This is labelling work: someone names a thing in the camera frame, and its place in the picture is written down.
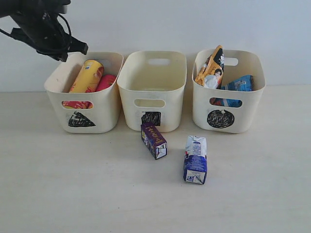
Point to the cream bin circle mark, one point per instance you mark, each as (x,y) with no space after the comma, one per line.
(224,118)

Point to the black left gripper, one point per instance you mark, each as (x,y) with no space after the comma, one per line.
(39,27)

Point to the yellow chips can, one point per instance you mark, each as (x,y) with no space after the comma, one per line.
(86,82)

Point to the orange snack bag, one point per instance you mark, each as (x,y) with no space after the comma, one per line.
(211,72)

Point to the cream bin triangle mark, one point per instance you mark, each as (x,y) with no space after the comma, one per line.
(106,104)

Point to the purple drink carton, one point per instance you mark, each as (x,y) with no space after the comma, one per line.
(153,140)

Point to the pink chips can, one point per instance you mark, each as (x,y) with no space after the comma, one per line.
(105,82)

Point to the cream bin square mark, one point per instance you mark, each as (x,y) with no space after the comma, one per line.
(151,85)

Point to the blue white milk carton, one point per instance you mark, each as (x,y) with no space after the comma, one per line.
(195,160)

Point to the blue snack bag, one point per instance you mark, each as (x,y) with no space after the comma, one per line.
(244,83)

